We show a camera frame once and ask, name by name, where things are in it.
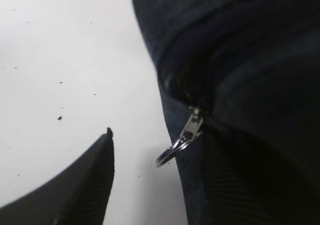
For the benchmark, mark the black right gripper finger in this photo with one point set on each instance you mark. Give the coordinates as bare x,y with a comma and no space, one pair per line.
79,195

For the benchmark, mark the dark blue lunch bag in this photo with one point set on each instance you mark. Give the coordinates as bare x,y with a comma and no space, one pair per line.
239,82

